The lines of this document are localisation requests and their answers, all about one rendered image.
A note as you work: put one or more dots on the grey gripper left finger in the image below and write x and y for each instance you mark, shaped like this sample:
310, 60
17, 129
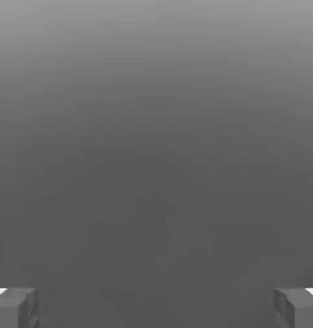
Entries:
12, 308

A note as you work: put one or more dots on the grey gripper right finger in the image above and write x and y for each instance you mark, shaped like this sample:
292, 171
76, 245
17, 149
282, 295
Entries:
299, 310

